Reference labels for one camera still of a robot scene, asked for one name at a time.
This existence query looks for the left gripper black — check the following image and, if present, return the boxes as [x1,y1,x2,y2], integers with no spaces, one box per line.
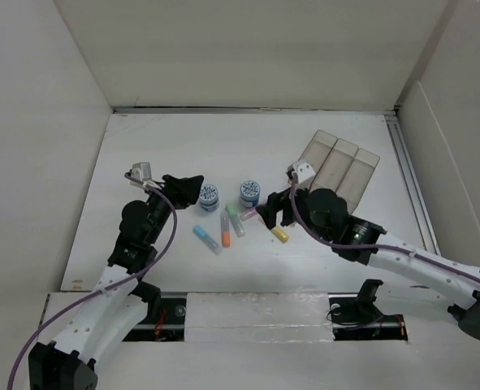
[141,175,201,245]

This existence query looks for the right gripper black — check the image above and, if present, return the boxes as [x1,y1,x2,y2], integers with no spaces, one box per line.
[255,179,332,243]

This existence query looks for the pink highlighter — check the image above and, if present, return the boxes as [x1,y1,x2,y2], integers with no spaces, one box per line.
[240,208,257,221]

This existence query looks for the blue white jar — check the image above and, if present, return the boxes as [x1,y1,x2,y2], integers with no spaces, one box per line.
[240,180,261,209]
[199,184,219,212]

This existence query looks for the yellow highlighter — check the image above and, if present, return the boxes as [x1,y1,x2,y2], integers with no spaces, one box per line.
[270,227,289,243]

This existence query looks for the green highlighter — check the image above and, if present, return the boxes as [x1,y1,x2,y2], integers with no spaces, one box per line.
[226,202,245,237]

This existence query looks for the orange highlighter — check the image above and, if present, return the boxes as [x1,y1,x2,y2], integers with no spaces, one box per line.
[220,210,231,248]

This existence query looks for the blue highlighter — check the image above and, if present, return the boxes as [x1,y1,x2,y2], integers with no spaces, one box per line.
[192,225,222,255]

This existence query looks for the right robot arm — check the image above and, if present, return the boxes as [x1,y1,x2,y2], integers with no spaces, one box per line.
[256,188,480,340]

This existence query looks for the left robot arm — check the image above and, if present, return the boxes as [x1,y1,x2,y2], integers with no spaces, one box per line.
[28,172,204,389]

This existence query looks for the clear three-compartment organizer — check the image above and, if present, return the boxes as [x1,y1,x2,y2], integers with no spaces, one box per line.
[300,130,380,214]

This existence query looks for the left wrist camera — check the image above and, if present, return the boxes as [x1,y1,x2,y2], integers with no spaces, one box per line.
[129,162,153,187]

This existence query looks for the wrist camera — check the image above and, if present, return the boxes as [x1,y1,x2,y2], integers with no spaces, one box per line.
[287,159,316,189]
[129,162,153,187]

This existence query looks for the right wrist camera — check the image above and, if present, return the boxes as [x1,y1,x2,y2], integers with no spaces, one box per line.
[287,159,316,189]

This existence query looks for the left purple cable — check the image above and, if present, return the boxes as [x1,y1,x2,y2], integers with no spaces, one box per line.
[6,172,179,390]

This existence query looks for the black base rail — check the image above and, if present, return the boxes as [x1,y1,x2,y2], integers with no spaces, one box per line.
[125,291,409,344]

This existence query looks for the right aluminium rail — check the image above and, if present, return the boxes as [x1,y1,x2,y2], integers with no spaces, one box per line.
[385,114,440,254]

